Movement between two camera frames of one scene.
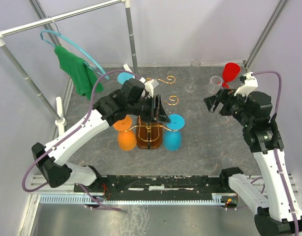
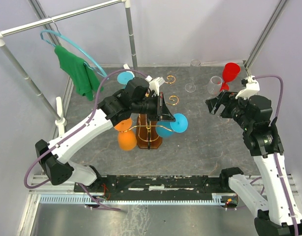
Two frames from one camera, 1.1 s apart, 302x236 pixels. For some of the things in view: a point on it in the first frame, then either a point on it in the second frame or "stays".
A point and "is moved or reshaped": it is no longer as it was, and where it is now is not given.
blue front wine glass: (172, 138) is moved or reshaped
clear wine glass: (195, 64) stays
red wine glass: (230, 71) stays
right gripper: (226, 98) stays
